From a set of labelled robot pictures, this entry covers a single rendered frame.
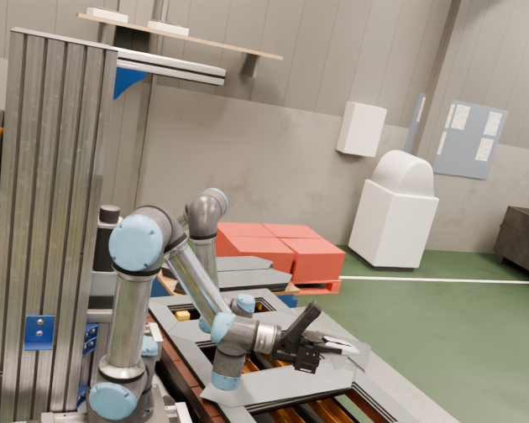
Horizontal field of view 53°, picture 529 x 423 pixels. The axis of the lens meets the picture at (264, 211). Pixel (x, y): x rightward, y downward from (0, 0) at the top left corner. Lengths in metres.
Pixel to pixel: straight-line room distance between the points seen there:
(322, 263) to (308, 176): 1.52
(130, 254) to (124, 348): 0.26
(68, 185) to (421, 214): 5.24
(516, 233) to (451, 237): 0.84
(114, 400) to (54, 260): 0.42
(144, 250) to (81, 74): 0.49
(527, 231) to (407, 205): 2.19
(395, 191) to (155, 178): 2.63
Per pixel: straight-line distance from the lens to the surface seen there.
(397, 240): 6.30
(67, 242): 1.54
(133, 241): 1.23
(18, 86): 1.44
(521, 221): 7.95
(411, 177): 6.15
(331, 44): 6.19
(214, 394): 2.13
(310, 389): 2.28
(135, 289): 1.30
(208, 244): 1.84
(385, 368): 2.80
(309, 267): 5.06
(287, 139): 6.10
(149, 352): 1.54
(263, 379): 2.26
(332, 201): 6.60
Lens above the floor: 2.09
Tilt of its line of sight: 16 degrees down
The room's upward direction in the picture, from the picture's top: 12 degrees clockwise
